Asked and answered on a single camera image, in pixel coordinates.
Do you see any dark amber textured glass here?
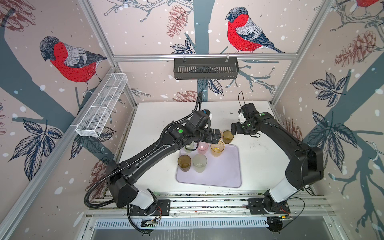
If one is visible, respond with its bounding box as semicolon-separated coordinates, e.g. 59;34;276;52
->
222;131;234;144

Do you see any pink faceted glass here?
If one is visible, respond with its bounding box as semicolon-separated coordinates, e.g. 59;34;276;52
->
197;142;210;155

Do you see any yellow faceted glass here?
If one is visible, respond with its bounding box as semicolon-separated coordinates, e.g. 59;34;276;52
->
211;141;225;157

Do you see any pale green short glass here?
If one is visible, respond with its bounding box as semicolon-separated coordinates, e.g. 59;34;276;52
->
184;142;195;153

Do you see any tall pale green glass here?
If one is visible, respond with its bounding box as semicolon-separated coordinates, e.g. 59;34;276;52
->
192;154;208;173

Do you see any olive amber textured glass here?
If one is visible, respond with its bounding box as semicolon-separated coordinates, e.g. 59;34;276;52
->
178;155;192;172

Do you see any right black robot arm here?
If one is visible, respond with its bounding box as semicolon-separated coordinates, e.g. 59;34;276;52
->
231;103;324;213

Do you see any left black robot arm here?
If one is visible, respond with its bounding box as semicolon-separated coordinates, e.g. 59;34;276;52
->
84;110;221;215

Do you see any lavender plastic tray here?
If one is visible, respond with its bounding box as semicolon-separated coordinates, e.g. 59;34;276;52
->
176;145;242;188

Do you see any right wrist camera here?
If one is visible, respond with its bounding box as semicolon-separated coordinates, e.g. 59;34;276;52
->
238;109;246;123

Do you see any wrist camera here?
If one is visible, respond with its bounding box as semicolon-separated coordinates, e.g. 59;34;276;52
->
203;110;213;119
238;109;246;123

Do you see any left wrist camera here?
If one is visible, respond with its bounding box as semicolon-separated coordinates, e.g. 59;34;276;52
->
203;110;213;119

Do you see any black hanging wire basket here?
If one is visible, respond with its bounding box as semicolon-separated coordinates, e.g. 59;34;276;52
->
174;58;239;80

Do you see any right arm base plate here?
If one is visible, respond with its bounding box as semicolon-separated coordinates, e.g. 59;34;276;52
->
248;198;291;215

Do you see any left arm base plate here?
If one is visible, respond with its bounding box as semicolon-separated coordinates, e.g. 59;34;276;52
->
129;200;171;217

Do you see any aluminium front rail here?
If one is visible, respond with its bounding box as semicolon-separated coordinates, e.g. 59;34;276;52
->
85;191;334;219

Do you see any white mesh wall shelf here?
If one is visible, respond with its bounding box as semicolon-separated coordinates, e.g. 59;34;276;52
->
76;73;128;137

